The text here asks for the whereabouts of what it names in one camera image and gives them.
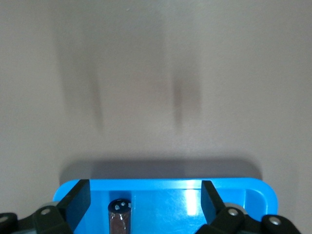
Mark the blue plastic tray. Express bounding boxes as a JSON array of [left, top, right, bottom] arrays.
[[53, 177, 278, 234]]

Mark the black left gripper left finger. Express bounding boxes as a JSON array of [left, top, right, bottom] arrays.
[[0, 179, 91, 234]]

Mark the dark brown cylindrical capacitor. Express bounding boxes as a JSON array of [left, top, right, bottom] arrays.
[[107, 198, 133, 234]]

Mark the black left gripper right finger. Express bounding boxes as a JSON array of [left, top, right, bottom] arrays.
[[195, 180, 299, 234]]

